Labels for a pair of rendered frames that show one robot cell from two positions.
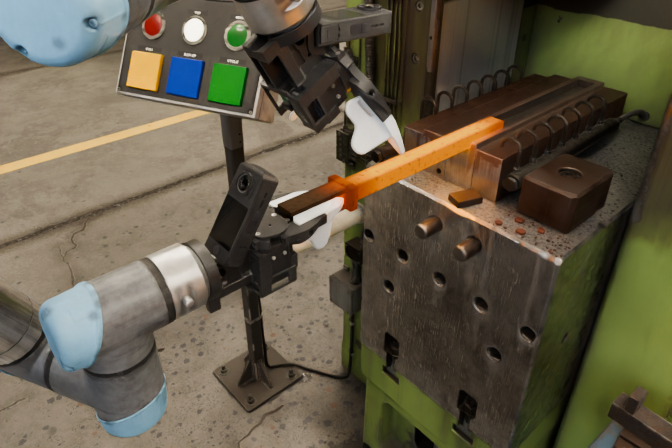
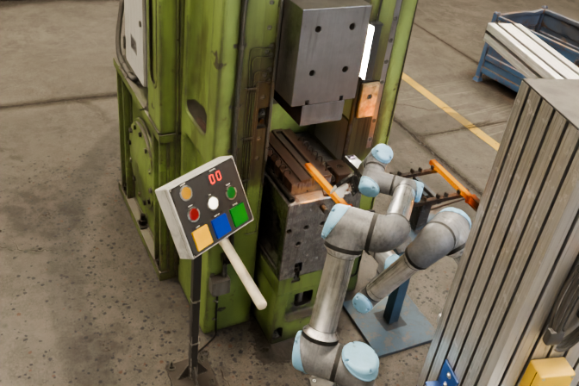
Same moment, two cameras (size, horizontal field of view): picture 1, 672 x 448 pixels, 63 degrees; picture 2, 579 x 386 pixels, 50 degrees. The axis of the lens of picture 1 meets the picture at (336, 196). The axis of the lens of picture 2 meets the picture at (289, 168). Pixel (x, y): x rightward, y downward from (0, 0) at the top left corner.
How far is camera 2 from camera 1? 241 cm
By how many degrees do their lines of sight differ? 65
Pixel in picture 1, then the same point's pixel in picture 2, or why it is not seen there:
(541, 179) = (341, 172)
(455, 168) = (314, 186)
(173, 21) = (201, 206)
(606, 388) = not seen: hidden behind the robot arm
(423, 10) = (260, 140)
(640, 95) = (284, 126)
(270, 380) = (205, 367)
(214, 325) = not seen: outside the picture
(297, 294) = (129, 339)
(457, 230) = (330, 202)
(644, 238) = not seen: hidden behind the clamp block
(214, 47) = (225, 203)
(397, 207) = (305, 211)
